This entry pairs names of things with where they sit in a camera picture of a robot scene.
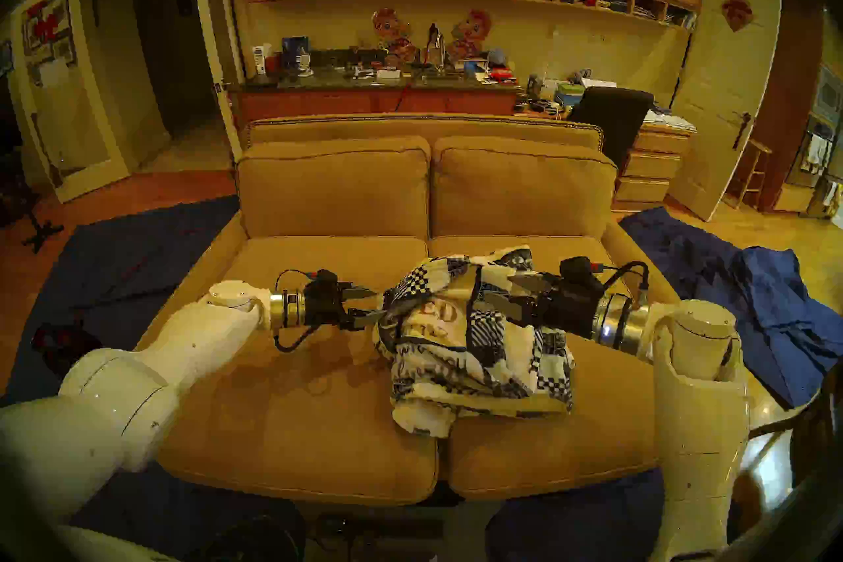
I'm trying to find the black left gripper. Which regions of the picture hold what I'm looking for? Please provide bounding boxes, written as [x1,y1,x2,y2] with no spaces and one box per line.
[303,284,386,331]

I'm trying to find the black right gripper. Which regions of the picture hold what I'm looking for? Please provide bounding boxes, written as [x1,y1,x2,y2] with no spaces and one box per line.
[481,273,603,341]

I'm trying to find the printed scripture fleece blanket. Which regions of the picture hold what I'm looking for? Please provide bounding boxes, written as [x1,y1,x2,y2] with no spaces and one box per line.
[374,246,575,438]

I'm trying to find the wooden desk with drawers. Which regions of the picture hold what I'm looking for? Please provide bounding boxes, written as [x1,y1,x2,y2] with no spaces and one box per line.
[517,106,697,212]

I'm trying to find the black office chair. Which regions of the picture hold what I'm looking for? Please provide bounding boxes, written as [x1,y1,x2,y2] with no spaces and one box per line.
[566,87,655,166]

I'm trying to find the wooden counter with stone top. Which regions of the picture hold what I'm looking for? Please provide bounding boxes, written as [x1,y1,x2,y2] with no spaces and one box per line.
[227,64,521,137]

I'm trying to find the white wifi router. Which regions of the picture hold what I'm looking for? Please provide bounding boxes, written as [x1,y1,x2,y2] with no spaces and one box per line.
[540,52,566,97]

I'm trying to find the black power strip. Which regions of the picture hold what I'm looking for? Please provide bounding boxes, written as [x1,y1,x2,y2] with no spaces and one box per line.
[306,518,445,551]

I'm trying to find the stack of papers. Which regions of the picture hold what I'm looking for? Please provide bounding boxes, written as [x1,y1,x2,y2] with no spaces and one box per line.
[642,108,697,132]

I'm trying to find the crumpled dark blue cloth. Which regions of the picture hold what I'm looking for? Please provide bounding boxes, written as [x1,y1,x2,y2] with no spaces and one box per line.
[619,206,843,410]

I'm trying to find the cream panel door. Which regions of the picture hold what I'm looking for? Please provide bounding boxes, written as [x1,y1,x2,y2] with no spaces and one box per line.
[667,0,782,222]

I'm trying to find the wooden stool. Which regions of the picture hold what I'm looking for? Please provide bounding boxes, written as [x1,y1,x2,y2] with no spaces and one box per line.
[730,139,773,210]

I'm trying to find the white narrow open door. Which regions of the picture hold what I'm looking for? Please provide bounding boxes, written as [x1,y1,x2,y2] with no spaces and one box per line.
[190,0,243,179]

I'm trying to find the black and red floor device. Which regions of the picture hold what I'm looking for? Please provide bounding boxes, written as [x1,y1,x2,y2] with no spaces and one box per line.
[30,322,103,374]

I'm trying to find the hanging kitchen towels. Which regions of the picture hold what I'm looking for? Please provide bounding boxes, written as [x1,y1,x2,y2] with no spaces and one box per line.
[802,133,832,173]

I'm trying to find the black standing fan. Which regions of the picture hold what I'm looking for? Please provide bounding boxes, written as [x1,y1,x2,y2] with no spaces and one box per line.
[0,149,65,253]

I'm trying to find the white glass french door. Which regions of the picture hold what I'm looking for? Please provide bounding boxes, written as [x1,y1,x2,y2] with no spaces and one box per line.
[10,0,130,204]

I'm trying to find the red diamond door sign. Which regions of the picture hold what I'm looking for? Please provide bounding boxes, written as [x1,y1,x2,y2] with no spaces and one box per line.
[721,0,757,33]

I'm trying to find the steel microwave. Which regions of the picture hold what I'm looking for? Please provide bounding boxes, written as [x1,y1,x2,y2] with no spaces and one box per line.
[813,67,843,123]

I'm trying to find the black television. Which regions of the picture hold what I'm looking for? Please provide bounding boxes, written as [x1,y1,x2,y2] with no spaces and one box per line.
[0,77,22,153]

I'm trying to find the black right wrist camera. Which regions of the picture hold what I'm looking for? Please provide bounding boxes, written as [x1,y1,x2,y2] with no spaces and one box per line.
[560,256,603,291]

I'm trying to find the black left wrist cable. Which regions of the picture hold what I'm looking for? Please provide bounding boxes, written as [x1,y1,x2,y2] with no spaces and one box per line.
[273,268,323,354]

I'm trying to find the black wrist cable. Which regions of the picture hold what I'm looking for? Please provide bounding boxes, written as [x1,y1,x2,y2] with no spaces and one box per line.
[596,261,651,308]
[273,268,323,354]

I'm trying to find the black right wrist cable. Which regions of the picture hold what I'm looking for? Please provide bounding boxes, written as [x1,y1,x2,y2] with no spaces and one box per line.
[596,261,651,308]

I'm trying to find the yellow loveseat sofa frame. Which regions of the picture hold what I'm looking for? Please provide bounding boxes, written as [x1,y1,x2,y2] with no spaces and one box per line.
[115,114,725,505]

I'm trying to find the red counter cable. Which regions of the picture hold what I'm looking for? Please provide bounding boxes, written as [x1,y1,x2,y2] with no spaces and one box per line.
[394,34,439,114]

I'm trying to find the red floor cable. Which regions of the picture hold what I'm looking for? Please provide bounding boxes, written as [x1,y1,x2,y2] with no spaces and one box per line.
[72,226,218,326]

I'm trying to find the steel wall oven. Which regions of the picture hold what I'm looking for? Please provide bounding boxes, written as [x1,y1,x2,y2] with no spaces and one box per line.
[787,116,842,189]

